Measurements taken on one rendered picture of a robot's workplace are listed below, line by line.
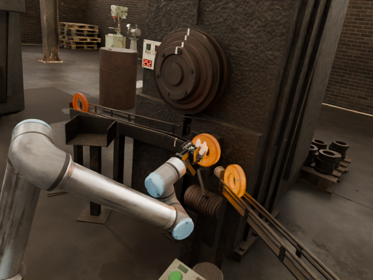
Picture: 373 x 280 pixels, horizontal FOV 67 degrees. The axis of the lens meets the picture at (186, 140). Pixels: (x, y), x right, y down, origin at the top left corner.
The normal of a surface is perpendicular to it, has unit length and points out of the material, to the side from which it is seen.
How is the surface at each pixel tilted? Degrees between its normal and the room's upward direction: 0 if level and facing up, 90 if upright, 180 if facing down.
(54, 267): 0
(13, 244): 94
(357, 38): 90
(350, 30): 90
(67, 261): 1
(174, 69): 90
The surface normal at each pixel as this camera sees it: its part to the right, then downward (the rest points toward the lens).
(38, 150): 0.29, -0.51
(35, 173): 0.02, 0.20
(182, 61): -0.61, 0.23
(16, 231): 0.62, 0.43
